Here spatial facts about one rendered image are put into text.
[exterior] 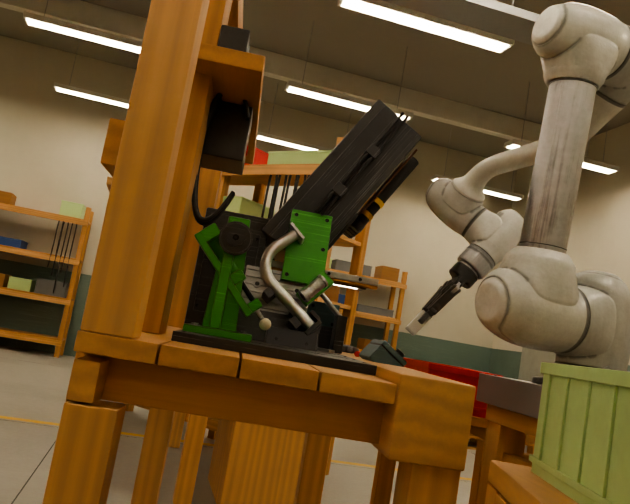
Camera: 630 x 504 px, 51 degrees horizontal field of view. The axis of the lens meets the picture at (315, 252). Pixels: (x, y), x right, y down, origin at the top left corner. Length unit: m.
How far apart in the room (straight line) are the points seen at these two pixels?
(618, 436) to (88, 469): 0.81
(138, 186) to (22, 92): 10.23
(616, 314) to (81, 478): 1.13
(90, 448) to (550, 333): 0.92
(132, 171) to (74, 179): 9.79
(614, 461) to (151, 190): 0.82
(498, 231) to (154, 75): 1.04
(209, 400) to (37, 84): 10.33
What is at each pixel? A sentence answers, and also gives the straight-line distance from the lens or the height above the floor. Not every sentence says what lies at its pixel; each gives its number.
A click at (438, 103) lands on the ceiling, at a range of 9.97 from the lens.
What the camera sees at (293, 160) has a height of 2.16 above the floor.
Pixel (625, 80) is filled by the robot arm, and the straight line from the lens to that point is 1.72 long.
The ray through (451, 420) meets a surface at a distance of 1.23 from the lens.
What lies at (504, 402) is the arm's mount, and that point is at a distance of 1.61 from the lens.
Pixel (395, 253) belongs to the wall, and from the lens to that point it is 11.53.
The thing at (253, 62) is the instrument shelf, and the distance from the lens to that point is 1.57.
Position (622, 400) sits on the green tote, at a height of 0.93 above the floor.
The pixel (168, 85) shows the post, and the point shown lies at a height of 1.33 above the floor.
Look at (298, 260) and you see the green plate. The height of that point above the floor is 1.13.
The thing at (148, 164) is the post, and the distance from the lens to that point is 1.21.
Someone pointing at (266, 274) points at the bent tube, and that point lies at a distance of 1.74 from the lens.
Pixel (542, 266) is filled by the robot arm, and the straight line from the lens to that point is 1.46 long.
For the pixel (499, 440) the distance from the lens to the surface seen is 1.68.
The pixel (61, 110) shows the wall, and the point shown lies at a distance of 11.26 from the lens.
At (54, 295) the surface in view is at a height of 0.86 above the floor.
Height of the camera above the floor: 0.94
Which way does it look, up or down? 7 degrees up
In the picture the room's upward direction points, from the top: 10 degrees clockwise
